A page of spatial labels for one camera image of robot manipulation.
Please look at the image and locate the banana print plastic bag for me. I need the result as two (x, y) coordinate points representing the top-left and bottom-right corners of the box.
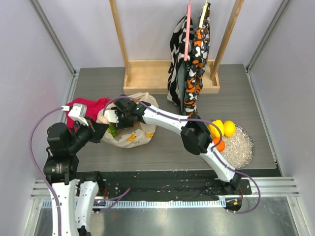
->
(96, 92), (158, 148)

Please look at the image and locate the black white zebra garment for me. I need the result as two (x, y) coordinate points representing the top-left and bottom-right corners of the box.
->
(167, 15), (194, 106)

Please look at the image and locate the orange camouflage garment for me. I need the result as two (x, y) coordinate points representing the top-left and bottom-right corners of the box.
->
(183, 3), (211, 117)

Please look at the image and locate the fake yellow bell pepper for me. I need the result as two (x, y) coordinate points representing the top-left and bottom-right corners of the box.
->
(208, 119), (224, 138)

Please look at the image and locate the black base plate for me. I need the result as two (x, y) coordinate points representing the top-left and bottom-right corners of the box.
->
(98, 170), (252, 202)

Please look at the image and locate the pink clothes hanger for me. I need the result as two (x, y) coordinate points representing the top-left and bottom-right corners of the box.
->
(184, 0), (191, 61)

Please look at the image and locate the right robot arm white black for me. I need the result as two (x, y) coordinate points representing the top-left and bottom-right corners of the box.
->
(113, 95), (242, 194)

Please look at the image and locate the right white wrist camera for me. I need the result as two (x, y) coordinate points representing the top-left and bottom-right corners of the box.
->
(104, 109), (122, 123)

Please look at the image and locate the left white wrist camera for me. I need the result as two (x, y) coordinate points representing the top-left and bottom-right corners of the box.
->
(62, 103), (88, 126)

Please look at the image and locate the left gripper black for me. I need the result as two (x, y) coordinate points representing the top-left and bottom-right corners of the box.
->
(67, 116), (109, 152)

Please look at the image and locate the fake green apple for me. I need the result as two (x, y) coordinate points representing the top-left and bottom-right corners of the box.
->
(108, 124), (118, 137)

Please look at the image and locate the speckled silver plate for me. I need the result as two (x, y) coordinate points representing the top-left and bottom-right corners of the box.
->
(220, 125), (254, 170)

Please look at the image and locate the fake yellow lemon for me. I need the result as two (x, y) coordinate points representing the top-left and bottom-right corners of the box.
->
(223, 120), (236, 137)

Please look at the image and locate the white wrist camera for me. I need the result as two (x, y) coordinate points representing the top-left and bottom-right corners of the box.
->
(62, 103), (88, 126)
(104, 109), (122, 123)

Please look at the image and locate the white cable duct strip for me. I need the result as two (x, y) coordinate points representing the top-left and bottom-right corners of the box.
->
(42, 199), (226, 209)

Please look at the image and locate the fake orange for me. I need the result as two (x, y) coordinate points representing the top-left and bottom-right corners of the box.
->
(213, 137), (225, 152)

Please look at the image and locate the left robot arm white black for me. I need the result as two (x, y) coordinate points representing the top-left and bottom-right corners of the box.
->
(43, 118), (109, 236)

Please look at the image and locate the red cloth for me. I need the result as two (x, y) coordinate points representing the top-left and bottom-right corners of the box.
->
(65, 97), (111, 133)

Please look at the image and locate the wooden clothes rack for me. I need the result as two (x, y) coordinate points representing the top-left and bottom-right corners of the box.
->
(109, 0), (244, 94)

